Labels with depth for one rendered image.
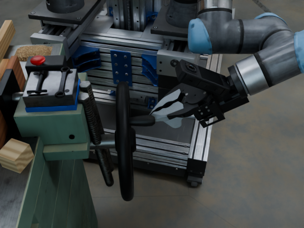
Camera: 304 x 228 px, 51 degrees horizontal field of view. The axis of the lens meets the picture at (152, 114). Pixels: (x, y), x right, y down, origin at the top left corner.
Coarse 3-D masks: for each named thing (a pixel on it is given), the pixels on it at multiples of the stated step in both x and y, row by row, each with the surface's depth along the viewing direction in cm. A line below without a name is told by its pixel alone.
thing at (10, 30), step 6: (6, 24) 93; (12, 24) 96; (0, 30) 91; (6, 30) 91; (12, 30) 95; (0, 36) 88; (6, 36) 91; (12, 36) 95; (0, 42) 86; (6, 42) 90; (0, 48) 86; (6, 48) 90; (0, 54) 86; (0, 60) 86
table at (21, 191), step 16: (16, 48) 91; (16, 128) 68; (32, 144) 65; (64, 144) 69; (80, 144) 69; (32, 160) 62; (48, 160) 69; (0, 176) 59; (16, 176) 59; (32, 176) 60; (0, 192) 57; (16, 192) 57; (32, 192) 60; (0, 208) 55; (16, 208) 55; (32, 208) 60; (0, 224) 53; (16, 224) 53
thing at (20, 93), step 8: (8, 72) 67; (8, 80) 65; (16, 80) 70; (0, 88) 63; (8, 88) 65; (16, 88) 70; (0, 96) 62; (8, 96) 65; (16, 96) 67; (0, 104) 63; (8, 104) 65; (16, 104) 69; (8, 112) 65; (8, 120) 66
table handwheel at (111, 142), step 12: (120, 84) 72; (120, 96) 68; (120, 108) 66; (120, 120) 64; (120, 132) 64; (132, 132) 76; (108, 144) 76; (120, 144) 63; (132, 144) 75; (120, 156) 64; (132, 156) 89; (120, 168) 64; (132, 168) 87; (120, 180) 66; (132, 180) 67; (132, 192) 69
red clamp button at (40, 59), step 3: (33, 57) 66; (36, 57) 66; (39, 57) 66; (42, 57) 66; (30, 60) 66; (33, 60) 65; (36, 60) 65; (39, 60) 65; (42, 60) 65; (33, 63) 65; (36, 63) 65; (39, 63) 65; (42, 63) 65
